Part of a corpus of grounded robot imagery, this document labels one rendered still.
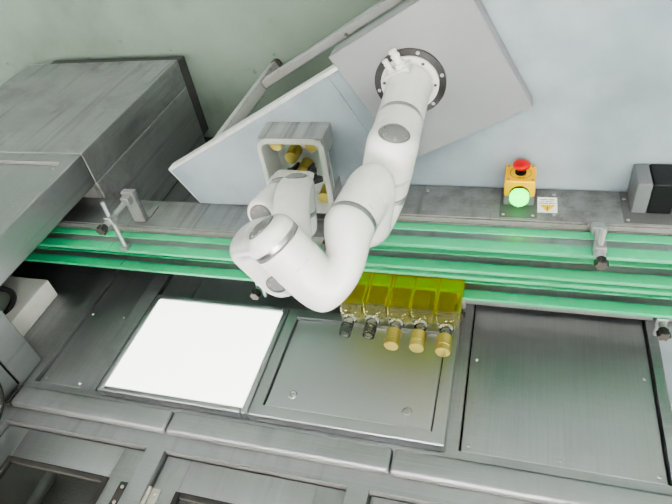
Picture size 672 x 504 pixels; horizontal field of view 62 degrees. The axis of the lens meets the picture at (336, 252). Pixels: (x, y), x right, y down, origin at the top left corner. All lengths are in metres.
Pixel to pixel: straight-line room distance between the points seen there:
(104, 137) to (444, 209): 1.12
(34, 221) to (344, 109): 0.91
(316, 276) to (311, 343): 0.66
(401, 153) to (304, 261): 0.29
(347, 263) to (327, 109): 0.64
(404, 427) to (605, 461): 0.42
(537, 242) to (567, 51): 0.41
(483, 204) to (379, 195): 0.52
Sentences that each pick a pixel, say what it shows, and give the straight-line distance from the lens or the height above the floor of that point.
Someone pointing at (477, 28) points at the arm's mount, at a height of 0.80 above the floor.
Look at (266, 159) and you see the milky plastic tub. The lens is 1.46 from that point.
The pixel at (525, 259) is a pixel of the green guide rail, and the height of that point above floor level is 0.91.
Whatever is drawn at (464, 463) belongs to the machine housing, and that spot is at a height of 1.35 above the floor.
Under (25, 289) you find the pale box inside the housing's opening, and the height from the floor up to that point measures 1.05.
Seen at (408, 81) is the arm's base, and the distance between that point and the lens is 1.19.
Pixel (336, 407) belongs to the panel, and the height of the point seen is 1.26.
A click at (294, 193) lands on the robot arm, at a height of 1.11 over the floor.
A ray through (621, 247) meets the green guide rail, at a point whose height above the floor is 0.93.
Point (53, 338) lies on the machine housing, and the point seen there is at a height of 1.17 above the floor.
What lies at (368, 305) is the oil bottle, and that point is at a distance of 1.35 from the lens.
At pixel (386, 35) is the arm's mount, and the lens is 1.24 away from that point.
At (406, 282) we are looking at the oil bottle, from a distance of 1.39.
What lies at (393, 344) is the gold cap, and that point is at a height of 1.16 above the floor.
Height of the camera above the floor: 1.93
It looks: 44 degrees down
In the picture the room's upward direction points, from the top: 160 degrees counter-clockwise
